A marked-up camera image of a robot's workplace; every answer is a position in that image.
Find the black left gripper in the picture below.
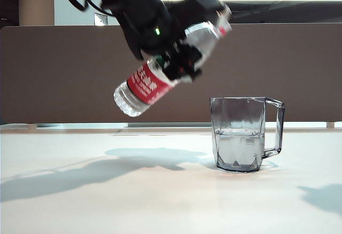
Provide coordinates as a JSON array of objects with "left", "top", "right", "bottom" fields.
[{"left": 119, "top": 1, "right": 203, "bottom": 81}]

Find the clear red-label water bottle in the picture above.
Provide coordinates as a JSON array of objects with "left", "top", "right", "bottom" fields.
[{"left": 113, "top": 21, "right": 233, "bottom": 118}]

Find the brown desk partition panel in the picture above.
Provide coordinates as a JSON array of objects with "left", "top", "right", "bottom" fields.
[{"left": 0, "top": 23, "right": 342, "bottom": 124}]

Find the beige round column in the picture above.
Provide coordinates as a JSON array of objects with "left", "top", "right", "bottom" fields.
[{"left": 18, "top": 0, "right": 56, "bottom": 27}]

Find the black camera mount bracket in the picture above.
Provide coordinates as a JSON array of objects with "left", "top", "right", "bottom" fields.
[{"left": 168, "top": 0, "right": 228, "bottom": 26}]

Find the aluminium partition base rail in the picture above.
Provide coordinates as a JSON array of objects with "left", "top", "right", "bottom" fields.
[{"left": 34, "top": 121, "right": 336, "bottom": 129}]

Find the small white wall sign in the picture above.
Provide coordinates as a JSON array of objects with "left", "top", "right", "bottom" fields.
[{"left": 94, "top": 13, "right": 109, "bottom": 27}]

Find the grey transparent handled cup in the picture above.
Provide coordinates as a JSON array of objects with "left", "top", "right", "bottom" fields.
[{"left": 210, "top": 96, "right": 286, "bottom": 174}]

